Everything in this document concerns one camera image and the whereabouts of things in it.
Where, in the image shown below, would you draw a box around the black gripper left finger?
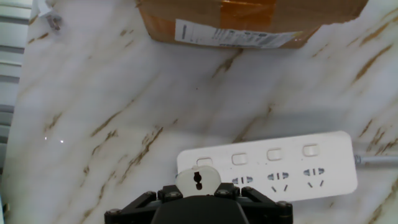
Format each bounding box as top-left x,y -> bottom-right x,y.
104,185 -> 184,224

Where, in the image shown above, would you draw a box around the grey power strip cable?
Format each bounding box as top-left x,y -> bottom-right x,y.
354,154 -> 398,166

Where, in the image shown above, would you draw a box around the white four-socket power strip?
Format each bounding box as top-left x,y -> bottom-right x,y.
176,130 -> 358,202

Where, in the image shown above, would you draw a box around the white plug adapter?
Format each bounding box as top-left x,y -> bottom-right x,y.
175,164 -> 222,198

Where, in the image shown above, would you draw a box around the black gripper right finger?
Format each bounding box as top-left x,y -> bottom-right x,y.
215,183 -> 294,224

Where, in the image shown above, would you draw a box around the white two-pin plug cord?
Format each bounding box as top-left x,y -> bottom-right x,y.
30,0 -> 63,32

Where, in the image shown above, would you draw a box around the taped brown cardboard box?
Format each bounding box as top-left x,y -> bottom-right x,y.
135,0 -> 369,50

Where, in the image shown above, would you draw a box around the glossy marble pattern mat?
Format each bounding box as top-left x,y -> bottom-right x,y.
0,0 -> 398,224

